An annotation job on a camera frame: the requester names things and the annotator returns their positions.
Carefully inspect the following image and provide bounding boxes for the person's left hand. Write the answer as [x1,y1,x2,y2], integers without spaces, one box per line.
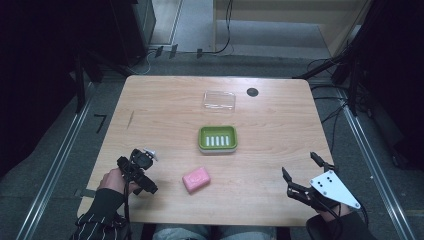
[97,167,142,196]

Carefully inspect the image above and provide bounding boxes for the clear plastic lid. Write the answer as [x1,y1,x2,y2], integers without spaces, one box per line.
[202,90,237,113]

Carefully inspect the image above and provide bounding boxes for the green soap dish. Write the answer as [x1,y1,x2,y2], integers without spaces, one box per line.
[197,125,239,155]

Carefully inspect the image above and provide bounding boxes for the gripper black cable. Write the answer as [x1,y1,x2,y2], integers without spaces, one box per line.
[318,198,370,234]
[123,179,132,240]

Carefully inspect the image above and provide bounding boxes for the black metal stand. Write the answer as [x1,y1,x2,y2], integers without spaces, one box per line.
[292,41,363,117]
[73,54,104,114]

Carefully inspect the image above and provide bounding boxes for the pink soap bar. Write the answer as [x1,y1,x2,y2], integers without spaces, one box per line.
[181,166,212,195]

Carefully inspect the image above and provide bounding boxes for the black cabinet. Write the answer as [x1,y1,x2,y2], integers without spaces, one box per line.
[109,0,157,67]

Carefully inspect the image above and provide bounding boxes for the hanging black cable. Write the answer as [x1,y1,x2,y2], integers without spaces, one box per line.
[201,0,235,56]

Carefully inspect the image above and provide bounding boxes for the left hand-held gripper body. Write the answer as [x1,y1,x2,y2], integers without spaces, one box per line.
[128,148,159,177]

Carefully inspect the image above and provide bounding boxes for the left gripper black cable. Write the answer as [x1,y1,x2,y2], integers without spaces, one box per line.
[123,179,132,240]

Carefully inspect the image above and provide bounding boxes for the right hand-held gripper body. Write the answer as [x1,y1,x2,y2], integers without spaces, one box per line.
[286,169,363,213]

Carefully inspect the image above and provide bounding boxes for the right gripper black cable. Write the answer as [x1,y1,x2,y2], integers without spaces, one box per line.
[318,198,370,234]

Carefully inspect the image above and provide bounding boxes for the white cable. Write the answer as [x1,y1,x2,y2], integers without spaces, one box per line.
[130,49,158,76]

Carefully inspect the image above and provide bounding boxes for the dark curtain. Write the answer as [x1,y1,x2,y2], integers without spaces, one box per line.
[0,0,116,181]
[349,0,424,171]

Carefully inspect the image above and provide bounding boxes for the metal floor rail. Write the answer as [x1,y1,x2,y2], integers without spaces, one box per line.
[15,82,98,240]
[336,89,418,240]

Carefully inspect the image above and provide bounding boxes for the person's right hand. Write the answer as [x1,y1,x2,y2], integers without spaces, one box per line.
[318,203,353,223]

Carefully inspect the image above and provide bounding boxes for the black floor cables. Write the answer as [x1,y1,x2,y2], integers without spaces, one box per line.
[306,58,351,155]

